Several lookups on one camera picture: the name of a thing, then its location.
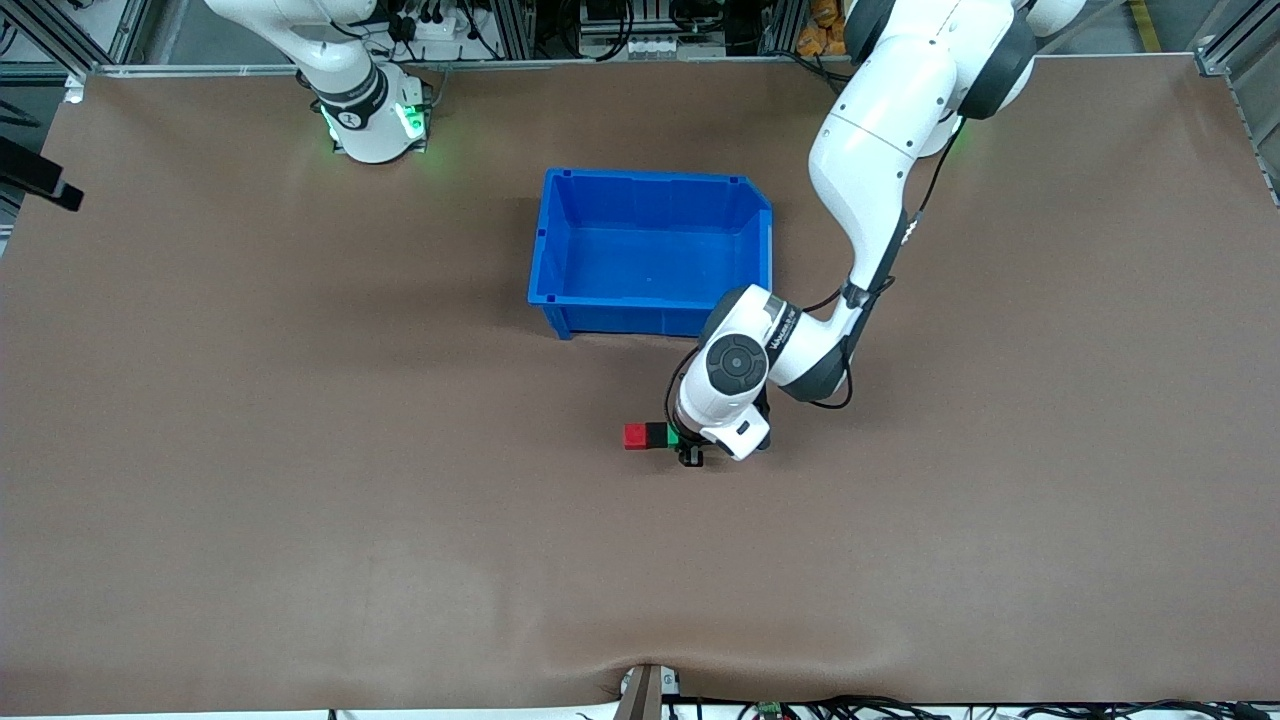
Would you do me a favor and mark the blue plastic storage bin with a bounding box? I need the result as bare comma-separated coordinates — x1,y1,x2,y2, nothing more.
527,167,776,341

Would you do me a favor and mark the brown table cover mat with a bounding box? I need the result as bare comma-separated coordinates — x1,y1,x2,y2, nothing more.
0,57,1280,716

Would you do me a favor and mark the white power strip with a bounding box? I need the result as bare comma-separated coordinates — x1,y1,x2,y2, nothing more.
395,5,481,46

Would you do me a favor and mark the orange snack packets pile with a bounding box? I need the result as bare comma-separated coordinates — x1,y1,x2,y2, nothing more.
797,0,851,57

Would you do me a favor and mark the aluminium frame profile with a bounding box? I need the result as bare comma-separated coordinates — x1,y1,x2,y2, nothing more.
758,0,806,56
488,0,538,61
1193,0,1280,78
10,0,151,76

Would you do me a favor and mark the silver table edge rail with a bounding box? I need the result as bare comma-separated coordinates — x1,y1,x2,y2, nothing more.
85,55,1201,78

